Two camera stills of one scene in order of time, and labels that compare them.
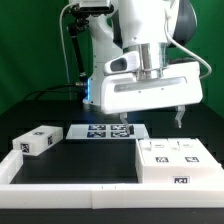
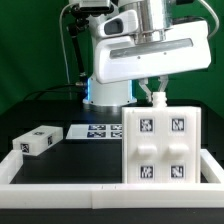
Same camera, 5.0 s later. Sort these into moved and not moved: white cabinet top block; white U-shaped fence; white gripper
Moved: white gripper
Not moved: white U-shaped fence; white cabinet top block
